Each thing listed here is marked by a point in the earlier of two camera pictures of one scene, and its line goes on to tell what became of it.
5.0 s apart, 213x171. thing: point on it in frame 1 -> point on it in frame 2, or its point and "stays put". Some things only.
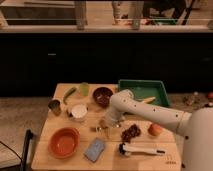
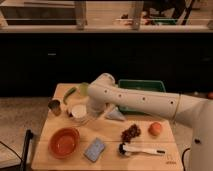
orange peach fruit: x=154 y=129 stays put
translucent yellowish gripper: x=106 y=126 -> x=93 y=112
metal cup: x=55 y=106 stays put
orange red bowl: x=63 y=142 stays put
